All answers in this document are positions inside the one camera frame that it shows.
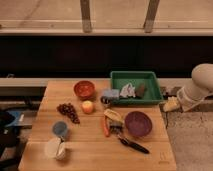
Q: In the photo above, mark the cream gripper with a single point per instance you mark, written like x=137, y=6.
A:
x=171, y=104

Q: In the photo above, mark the yellow red apple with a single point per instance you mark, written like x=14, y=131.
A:
x=87, y=107

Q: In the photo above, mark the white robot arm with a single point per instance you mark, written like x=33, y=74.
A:
x=195, y=91

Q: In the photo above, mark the purple bowl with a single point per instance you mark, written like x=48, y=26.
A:
x=138, y=124

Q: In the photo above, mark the red bowl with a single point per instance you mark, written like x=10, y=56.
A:
x=84, y=89

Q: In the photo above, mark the green plastic bin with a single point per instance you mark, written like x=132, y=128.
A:
x=152, y=94

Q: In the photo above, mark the dark brown object in bin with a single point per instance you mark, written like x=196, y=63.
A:
x=140, y=90

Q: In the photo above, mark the white crumpled cloth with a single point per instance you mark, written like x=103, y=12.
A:
x=128, y=91

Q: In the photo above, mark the orange carrot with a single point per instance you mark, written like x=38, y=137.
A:
x=105, y=126

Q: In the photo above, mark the bunch of dark grapes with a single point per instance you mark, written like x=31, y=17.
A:
x=68, y=110

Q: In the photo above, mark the blue cup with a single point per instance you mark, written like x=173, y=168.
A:
x=60, y=129

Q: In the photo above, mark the white mug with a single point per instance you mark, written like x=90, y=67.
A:
x=55, y=149

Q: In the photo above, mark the black blue equipment at left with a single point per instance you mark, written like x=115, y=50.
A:
x=9, y=137

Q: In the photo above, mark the black handled knife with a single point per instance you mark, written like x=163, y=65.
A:
x=133, y=145

